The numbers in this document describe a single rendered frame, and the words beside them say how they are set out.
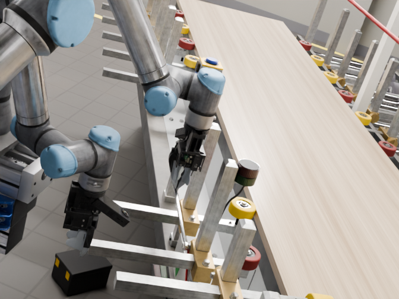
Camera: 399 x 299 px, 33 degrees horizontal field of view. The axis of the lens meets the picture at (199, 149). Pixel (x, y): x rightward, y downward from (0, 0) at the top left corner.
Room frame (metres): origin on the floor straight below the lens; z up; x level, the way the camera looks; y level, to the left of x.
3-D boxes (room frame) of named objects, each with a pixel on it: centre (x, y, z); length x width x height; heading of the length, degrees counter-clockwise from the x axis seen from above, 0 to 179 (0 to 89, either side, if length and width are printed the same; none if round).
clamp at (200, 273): (1.53, -0.10, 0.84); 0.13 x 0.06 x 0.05; 15
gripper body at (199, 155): (1.66, 0.02, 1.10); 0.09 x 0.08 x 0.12; 15
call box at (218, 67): (2.05, 0.05, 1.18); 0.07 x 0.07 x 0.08; 15
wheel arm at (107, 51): (2.95, 0.34, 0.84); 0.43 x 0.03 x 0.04; 105
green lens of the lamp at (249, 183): (1.57, -0.13, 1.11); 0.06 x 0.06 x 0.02
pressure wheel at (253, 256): (1.55, -0.21, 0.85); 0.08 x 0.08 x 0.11
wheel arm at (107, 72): (2.71, 0.28, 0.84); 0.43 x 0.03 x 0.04; 105
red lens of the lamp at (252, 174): (1.57, -0.13, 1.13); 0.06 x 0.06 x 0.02
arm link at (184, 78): (1.65, 0.13, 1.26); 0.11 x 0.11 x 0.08; 0
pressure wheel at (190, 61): (3.00, 0.15, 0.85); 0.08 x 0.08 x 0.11
